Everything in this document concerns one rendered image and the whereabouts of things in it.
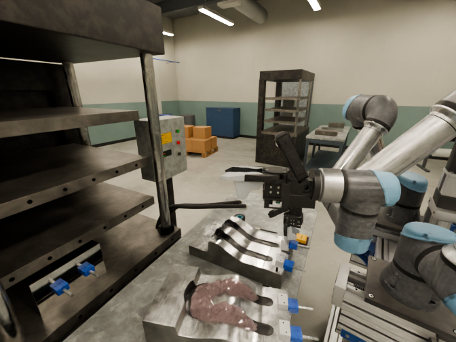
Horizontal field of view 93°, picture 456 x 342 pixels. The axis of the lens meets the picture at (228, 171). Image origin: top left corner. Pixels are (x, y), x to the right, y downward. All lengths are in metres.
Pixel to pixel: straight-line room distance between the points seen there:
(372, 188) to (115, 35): 1.00
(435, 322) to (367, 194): 0.49
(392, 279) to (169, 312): 0.73
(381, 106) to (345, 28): 6.59
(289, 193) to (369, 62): 6.99
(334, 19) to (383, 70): 1.90
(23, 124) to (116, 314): 0.78
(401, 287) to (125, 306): 0.99
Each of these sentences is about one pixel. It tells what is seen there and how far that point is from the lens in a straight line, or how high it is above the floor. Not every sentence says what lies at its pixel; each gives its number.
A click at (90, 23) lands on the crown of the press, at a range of 1.03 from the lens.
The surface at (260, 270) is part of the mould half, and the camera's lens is 1.08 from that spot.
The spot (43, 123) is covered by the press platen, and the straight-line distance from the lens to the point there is 1.05.
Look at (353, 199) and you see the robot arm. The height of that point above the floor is 1.42.
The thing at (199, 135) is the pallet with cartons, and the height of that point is 0.54.
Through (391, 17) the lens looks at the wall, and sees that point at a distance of 7.56.
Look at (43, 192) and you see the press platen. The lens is 1.05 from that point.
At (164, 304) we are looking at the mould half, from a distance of 0.94.
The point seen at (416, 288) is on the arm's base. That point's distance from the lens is 0.89.
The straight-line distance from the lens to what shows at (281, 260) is 1.07.
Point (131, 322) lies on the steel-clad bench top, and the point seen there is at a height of 0.80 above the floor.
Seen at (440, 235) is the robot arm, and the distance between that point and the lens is 0.82.
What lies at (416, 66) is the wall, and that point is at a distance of 7.45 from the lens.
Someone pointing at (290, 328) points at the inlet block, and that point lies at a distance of 0.92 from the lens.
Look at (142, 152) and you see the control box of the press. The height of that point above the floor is 1.27.
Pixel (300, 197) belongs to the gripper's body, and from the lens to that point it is 0.50.
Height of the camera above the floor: 1.63
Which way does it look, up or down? 20 degrees down
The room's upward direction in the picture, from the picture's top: straight up
